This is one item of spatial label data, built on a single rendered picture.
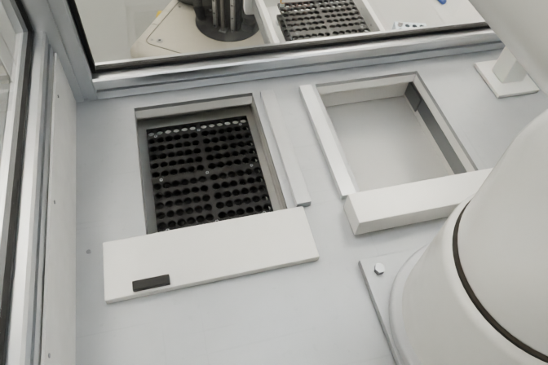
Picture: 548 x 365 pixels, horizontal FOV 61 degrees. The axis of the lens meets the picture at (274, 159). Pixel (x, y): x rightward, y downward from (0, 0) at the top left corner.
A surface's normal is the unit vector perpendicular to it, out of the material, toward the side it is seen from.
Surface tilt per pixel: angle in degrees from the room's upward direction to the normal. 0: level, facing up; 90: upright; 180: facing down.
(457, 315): 90
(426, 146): 0
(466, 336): 90
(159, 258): 0
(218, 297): 0
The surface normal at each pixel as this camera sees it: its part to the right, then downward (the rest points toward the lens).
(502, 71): -0.97, 0.15
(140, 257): 0.06, -0.61
